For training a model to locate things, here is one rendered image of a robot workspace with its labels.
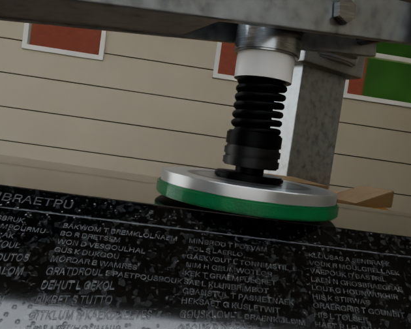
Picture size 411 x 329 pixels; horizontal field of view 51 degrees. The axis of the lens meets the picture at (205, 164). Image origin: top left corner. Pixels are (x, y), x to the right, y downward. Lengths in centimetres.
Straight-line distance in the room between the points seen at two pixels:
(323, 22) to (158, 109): 617
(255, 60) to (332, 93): 88
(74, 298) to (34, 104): 660
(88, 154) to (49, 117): 79
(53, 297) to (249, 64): 32
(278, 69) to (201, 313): 28
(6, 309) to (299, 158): 102
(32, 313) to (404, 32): 52
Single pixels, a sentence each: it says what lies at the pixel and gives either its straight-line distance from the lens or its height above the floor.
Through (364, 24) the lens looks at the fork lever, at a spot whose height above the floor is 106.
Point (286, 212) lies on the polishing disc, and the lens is 43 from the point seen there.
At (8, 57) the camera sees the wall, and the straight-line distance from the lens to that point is 716.
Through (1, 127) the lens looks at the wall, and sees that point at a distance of 711.
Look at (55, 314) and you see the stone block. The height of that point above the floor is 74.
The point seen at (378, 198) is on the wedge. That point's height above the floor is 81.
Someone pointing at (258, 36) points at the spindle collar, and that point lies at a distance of 51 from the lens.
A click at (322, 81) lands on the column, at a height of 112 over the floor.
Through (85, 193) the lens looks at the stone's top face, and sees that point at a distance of 47.
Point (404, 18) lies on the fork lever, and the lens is 62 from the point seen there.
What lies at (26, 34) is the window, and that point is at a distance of 711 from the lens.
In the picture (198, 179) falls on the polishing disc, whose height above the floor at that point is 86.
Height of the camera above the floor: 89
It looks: 3 degrees down
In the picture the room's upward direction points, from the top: 8 degrees clockwise
